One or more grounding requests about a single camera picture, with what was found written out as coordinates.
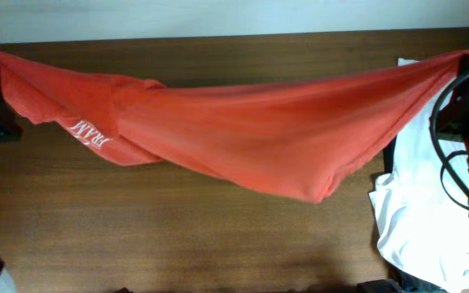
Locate red orange soccer t-shirt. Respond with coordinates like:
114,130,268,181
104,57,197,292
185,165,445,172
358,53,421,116
0,50,466,203

